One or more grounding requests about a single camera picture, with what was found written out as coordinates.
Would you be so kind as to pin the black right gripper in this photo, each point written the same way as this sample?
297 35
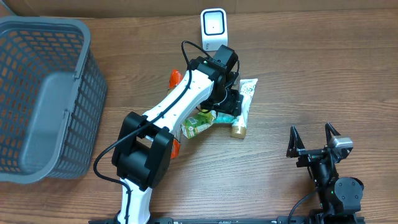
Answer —
313 152

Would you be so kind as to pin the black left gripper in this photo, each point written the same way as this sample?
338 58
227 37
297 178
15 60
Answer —
233 101

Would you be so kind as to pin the mint green tissue pack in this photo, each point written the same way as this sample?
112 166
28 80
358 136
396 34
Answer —
222 118

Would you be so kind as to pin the white tube gold cap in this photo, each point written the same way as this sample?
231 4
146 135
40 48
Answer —
240 124

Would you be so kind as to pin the green drink carton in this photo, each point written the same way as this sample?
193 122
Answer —
194 125

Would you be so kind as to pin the orange spaghetti packet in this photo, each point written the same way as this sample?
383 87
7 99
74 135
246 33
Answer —
175 79

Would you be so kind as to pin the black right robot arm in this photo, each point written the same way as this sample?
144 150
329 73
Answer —
340 197

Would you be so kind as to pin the white barcode scanner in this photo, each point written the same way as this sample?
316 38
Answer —
214 30

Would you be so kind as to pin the grey plastic shopping basket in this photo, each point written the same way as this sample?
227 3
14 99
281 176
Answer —
52 98

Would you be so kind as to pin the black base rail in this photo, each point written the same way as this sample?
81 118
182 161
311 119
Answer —
278 220

